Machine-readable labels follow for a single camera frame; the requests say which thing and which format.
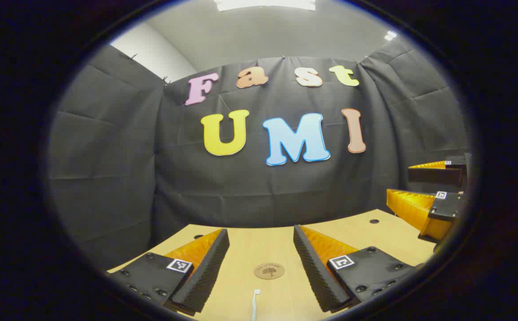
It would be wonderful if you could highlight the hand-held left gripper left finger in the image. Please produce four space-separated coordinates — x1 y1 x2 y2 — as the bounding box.
107 228 230 317

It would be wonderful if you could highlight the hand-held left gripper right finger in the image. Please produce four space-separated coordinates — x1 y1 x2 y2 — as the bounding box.
293 224 420 313

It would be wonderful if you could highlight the round brown coaster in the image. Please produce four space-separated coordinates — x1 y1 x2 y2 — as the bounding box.
254 263 286 280

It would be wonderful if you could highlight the wooden desktop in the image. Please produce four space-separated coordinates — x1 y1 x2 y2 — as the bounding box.
107 209 438 321

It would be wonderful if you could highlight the black backdrop cloth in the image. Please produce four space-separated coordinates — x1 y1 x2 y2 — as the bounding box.
47 44 473 272

